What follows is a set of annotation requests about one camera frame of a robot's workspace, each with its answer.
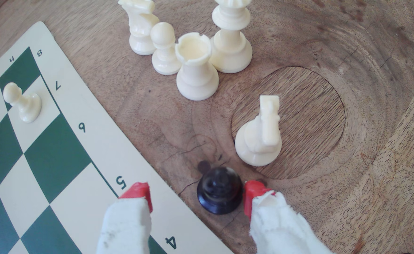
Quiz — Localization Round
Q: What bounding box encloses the white chess pawn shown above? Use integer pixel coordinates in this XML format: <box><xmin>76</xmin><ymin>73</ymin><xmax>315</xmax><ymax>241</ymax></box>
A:
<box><xmin>3</xmin><ymin>82</ymin><xmax>43</xmax><ymax>124</ymax></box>
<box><xmin>150</xmin><ymin>22</ymin><xmax>182</xmax><ymax>76</ymax></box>

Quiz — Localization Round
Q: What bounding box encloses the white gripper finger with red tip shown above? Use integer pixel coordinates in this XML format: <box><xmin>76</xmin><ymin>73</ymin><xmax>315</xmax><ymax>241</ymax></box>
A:
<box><xmin>96</xmin><ymin>182</ymin><xmax>153</xmax><ymax>254</ymax></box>
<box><xmin>243</xmin><ymin>180</ymin><xmax>334</xmax><ymax>254</ymax></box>

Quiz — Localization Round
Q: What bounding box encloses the white chess rook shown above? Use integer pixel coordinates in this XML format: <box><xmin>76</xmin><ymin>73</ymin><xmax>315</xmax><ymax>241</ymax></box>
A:
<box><xmin>175</xmin><ymin>32</ymin><xmax>219</xmax><ymax>101</ymax></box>

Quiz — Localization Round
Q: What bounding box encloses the white chess knight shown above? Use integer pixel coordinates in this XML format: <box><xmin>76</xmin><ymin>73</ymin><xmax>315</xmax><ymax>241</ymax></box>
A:
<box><xmin>234</xmin><ymin>95</ymin><xmax>282</xmax><ymax>167</ymax></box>
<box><xmin>118</xmin><ymin>0</ymin><xmax>160</xmax><ymax>56</ymax></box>

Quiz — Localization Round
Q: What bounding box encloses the green and cream chess mat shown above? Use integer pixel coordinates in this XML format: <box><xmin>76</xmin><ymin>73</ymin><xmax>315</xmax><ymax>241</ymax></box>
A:
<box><xmin>0</xmin><ymin>21</ymin><xmax>234</xmax><ymax>254</ymax></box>

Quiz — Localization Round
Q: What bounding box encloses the white chess queen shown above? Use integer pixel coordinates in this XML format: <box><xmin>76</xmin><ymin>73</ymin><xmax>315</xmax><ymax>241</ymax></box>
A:
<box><xmin>209</xmin><ymin>0</ymin><xmax>253</xmax><ymax>74</ymax></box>

